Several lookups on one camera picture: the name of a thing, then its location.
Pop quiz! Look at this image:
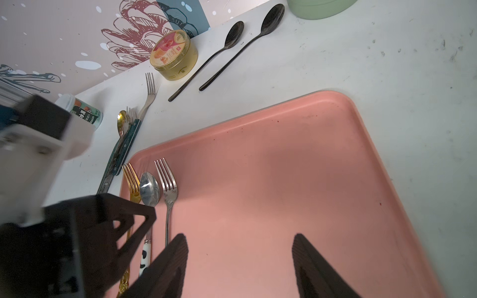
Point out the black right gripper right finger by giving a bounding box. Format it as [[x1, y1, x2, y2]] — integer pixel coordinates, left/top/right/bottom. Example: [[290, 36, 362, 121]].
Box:
[[292, 233, 360, 298]]

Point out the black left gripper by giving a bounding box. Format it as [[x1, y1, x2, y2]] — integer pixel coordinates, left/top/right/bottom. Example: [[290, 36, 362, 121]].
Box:
[[1, 193, 157, 298]]

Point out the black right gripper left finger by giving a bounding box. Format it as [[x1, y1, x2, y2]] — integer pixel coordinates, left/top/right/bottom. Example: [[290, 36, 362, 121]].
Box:
[[122, 233, 189, 298]]

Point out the iridescent rainbow spoon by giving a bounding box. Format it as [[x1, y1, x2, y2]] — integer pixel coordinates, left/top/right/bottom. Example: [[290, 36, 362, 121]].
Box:
[[97, 109, 129, 194]]

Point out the gold fork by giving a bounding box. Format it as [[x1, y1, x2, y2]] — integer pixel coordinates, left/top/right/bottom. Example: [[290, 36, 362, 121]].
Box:
[[117, 163, 141, 298]]

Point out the silver spoon cow-pattern handle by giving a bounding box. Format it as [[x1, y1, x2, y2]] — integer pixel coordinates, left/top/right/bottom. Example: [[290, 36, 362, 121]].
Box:
[[138, 171, 161, 278]]

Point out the silver fork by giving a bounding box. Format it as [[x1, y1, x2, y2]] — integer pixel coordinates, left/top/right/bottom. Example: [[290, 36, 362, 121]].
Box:
[[155, 158, 178, 247]]

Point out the black spoon near tin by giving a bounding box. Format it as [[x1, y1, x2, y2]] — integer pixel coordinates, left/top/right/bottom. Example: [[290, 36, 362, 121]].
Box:
[[168, 21, 245, 103]]

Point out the black spoon near jug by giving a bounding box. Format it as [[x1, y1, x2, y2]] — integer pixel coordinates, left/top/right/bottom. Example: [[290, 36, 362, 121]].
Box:
[[198, 3, 286, 92]]

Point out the pink plastic tray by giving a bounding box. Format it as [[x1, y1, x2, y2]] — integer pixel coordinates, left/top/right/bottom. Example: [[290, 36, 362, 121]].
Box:
[[130, 91, 445, 298]]

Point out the yellow round tin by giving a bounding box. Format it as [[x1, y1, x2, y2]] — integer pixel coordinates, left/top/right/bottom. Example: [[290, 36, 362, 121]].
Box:
[[150, 30, 198, 81]]

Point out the green plastic jug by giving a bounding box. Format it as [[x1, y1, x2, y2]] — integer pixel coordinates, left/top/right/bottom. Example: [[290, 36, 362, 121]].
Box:
[[287, 0, 357, 20]]

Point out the green handled fork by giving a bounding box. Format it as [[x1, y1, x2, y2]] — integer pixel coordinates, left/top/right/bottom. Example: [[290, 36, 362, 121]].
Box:
[[110, 73, 157, 176]]

